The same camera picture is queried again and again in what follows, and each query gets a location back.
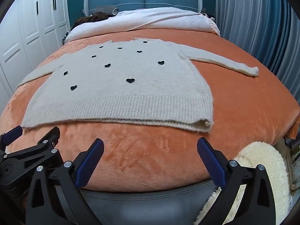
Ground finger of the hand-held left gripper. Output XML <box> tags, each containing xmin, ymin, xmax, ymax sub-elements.
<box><xmin>33</xmin><ymin>126</ymin><xmax>61</xmax><ymax>153</ymax></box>
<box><xmin>0</xmin><ymin>125</ymin><xmax>23</xmax><ymax>149</ymax></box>

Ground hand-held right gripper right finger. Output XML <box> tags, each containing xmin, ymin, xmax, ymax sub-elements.
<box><xmin>197</xmin><ymin>137</ymin><xmax>277</xmax><ymax>225</ymax></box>

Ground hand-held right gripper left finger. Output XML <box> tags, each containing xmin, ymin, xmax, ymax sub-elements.
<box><xmin>25</xmin><ymin>138</ymin><xmax>105</xmax><ymax>225</ymax></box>

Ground beige knit sweater black hearts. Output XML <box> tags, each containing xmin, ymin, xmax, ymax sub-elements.
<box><xmin>16</xmin><ymin>37</ymin><xmax>259</xmax><ymax>134</ymax></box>

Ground white fluffy rug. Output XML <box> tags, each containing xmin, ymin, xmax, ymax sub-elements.
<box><xmin>193</xmin><ymin>141</ymin><xmax>292</xmax><ymax>225</ymax></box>

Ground orange plush blanket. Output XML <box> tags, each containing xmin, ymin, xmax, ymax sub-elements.
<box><xmin>0</xmin><ymin>27</ymin><xmax>300</xmax><ymax>193</ymax></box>

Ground black leather bed footboard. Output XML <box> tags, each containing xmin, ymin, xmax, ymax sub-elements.
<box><xmin>80</xmin><ymin>180</ymin><xmax>221</xmax><ymax>225</ymax></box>

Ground white wardrobe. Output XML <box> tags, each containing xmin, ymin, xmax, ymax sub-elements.
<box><xmin>0</xmin><ymin>0</ymin><xmax>71</xmax><ymax>99</ymax></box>

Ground brown ruffled cloth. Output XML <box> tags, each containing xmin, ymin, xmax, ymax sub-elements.
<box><xmin>70</xmin><ymin>14</ymin><xmax>109</xmax><ymax>30</ymax></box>

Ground dark grey cloth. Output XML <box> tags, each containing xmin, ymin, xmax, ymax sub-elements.
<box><xmin>90</xmin><ymin>5</ymin><xmax>120</xmax><ymax>17</ymax></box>

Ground white duvet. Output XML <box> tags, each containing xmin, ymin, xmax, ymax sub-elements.
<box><xmin>64</xmin><ymin>7</ymin><xmax>221</xmax><ymax>44</ymax></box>

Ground blue-grey curtain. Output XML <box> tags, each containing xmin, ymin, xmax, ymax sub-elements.
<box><xmin>214</xmin><ymin>0</ymin><xmax>300</xmax><ymax>96</ymax></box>

